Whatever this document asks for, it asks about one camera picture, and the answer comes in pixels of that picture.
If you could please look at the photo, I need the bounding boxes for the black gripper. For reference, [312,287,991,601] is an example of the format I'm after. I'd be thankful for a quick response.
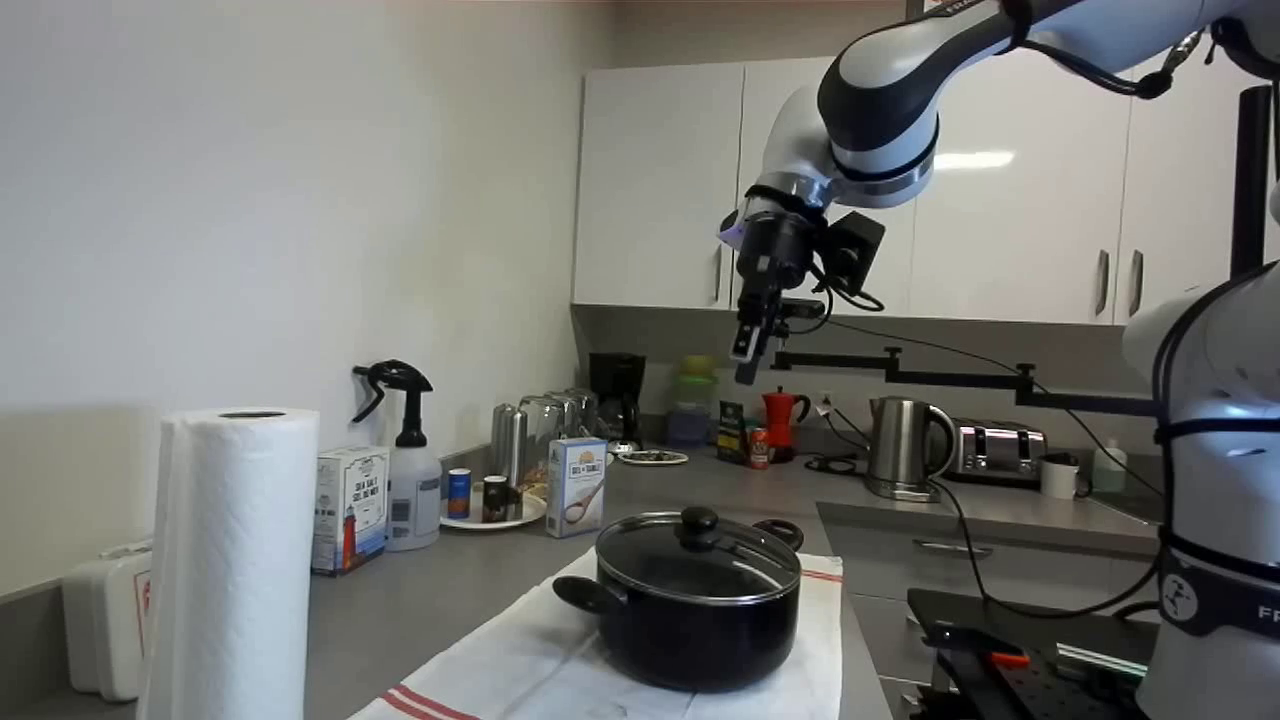
[732,200,819,384]

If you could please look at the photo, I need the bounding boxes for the glass pot lid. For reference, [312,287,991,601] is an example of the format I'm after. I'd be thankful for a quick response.
[597,508,804,609]

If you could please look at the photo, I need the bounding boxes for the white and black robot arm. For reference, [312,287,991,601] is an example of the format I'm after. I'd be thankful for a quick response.
[719,0,1280,720]

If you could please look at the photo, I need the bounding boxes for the red moka pot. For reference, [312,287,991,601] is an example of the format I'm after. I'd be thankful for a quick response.
[765,388,811,460]

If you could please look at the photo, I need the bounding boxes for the black cooking pot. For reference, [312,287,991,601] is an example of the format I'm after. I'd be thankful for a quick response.
[548,511,808,696]

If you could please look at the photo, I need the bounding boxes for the green stacked containers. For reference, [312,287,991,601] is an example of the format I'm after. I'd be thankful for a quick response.
[668,356,719,448]

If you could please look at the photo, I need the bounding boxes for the black coffee machine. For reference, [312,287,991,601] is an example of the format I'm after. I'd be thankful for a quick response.
[589,350,644,439]

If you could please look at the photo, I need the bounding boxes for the stainless electric kettle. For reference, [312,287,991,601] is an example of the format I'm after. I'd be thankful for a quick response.
[868,396,957,499]

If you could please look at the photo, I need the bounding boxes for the white blue salt box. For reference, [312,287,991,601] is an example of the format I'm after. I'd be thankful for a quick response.
[544,434,608,534]

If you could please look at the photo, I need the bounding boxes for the steel grinder far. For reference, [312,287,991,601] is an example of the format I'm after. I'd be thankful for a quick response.
[520,391,565,466]

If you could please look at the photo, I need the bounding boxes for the steel grinder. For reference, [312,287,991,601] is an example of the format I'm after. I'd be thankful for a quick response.
[520,391,565,466]
[491,403,530,483]

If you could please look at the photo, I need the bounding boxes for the silver toaster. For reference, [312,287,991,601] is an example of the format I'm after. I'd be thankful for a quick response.
[952,421,1047,483]

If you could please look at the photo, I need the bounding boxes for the steel grinder near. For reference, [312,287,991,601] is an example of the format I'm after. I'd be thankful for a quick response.
[491,403,530,483]

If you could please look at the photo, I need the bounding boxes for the white plate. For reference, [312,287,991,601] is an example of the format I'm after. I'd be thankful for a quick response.
[439,494,548,532]

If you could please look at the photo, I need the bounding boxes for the small dark spice jar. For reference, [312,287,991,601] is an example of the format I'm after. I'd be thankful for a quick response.
[481,471,516,523]

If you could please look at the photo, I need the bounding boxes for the white mug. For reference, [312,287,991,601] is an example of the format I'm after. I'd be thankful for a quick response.
[1040,460,1081,499]

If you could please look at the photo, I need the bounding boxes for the spray bottle with black nozzle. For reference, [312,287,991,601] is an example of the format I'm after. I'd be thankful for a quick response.
[353,361,446,553]

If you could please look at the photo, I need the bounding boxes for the black red clamp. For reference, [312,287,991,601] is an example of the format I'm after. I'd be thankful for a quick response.
[930,627,1031,679]

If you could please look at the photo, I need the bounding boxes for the white striped kitchen towel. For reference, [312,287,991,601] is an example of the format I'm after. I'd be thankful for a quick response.
[348,553,844,720]

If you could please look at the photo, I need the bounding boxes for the white carton box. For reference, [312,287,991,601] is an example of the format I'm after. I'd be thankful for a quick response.
[312,448,389,574]

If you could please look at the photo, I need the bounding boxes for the white paper towel roll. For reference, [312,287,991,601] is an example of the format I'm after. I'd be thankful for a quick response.
[139,409,318,720]

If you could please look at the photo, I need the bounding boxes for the white box with red print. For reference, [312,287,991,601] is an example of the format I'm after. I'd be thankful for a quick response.
[59,545,153,704]

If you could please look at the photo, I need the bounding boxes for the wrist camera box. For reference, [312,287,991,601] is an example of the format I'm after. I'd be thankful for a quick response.
[819,210,885,291]

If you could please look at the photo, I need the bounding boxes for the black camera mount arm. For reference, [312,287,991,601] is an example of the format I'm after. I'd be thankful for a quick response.
[773,349,1155,415]

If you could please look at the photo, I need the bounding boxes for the black kettle power cable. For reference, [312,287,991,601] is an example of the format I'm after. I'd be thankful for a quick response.
[932,474,1168,625]

